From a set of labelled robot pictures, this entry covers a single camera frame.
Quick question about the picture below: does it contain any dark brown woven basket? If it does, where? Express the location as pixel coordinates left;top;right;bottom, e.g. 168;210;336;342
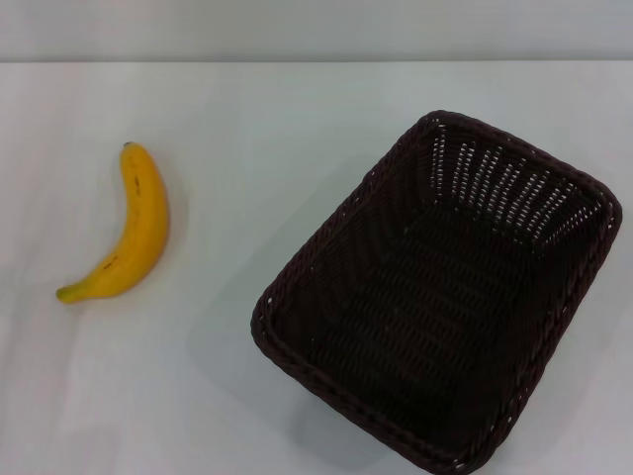
249;109;623;475

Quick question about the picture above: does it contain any yellow banana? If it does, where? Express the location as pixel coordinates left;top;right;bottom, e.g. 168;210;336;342
54;142;171;305

